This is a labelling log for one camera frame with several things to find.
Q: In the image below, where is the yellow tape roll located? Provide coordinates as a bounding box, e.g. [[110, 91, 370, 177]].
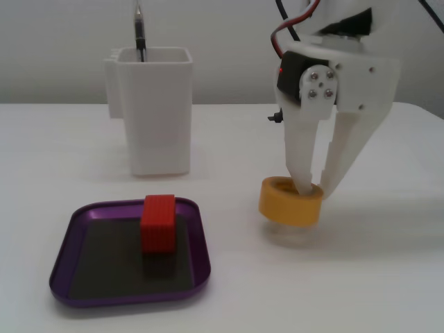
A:
[[258, 176, 325, 228]]

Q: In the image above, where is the thin black cable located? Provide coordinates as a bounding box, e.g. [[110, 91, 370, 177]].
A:
[[418, 0, 444, 34]]

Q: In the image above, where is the red ribbed block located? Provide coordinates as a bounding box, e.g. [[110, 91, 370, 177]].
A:
[[139, 194, 177, 255]]

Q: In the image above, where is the red black wire bundle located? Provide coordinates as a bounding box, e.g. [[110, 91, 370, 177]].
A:
[[270, 0, 321, 69]]

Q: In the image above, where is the white plastic pen holder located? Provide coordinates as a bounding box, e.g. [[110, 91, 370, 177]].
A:
[[103, 47, 194, 178]]

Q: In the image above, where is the purple metal tray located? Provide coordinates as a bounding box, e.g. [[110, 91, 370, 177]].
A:
[[49, 196, 212, 309]]

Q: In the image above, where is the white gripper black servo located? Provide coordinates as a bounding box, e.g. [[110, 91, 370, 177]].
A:
[[275, 33, 402, 201]]

